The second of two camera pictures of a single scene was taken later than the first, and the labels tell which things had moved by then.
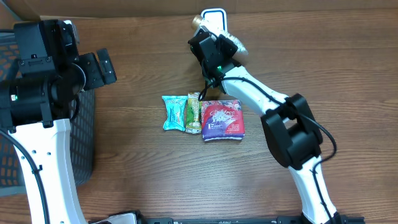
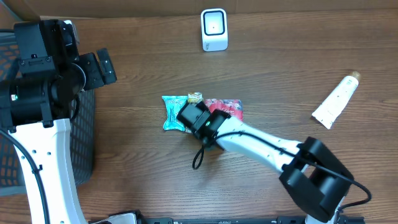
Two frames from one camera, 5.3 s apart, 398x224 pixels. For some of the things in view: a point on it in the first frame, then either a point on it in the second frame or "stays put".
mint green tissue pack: x=175 y=109 stays put
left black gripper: x=106 y=65 stays put
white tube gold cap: x=241 y=48 → x=328 y=111
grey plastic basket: x=16 y=178 stays put
